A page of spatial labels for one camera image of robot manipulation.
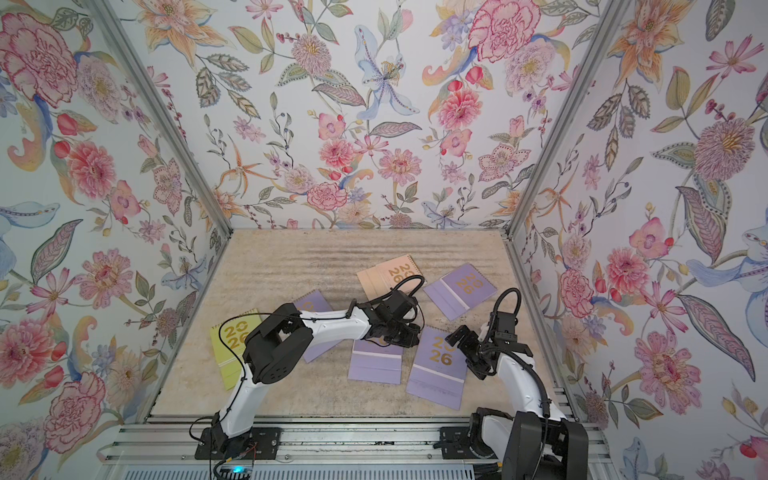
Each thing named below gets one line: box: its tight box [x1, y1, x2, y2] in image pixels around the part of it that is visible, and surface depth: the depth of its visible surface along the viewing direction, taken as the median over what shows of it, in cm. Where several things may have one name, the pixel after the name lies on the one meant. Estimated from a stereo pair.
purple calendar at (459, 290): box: [422, 263, 498, 322], surface depth 104 cm
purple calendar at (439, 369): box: [406, 325, 468, 411], surface depth 87 cm
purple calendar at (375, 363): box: [348, 335, 404, 385], surface depth 88 cm
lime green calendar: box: [210, 308, 262, 391], surface depth 92 cm
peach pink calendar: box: [356, 254, 423, 301], surface depth 109 cm
